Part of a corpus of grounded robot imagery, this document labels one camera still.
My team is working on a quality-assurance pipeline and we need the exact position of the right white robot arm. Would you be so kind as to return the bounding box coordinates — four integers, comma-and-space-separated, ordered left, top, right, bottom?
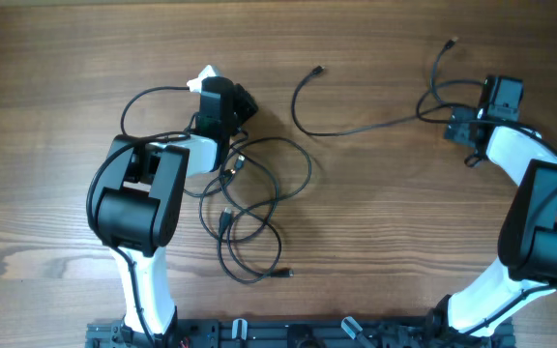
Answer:
425, 75, 557, 345

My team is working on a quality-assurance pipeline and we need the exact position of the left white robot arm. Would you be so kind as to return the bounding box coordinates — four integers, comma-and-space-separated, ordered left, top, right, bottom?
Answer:
86, 76, 258, 347

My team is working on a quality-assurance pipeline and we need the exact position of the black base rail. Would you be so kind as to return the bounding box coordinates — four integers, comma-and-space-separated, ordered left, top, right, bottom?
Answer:
85, 317, 516, 348

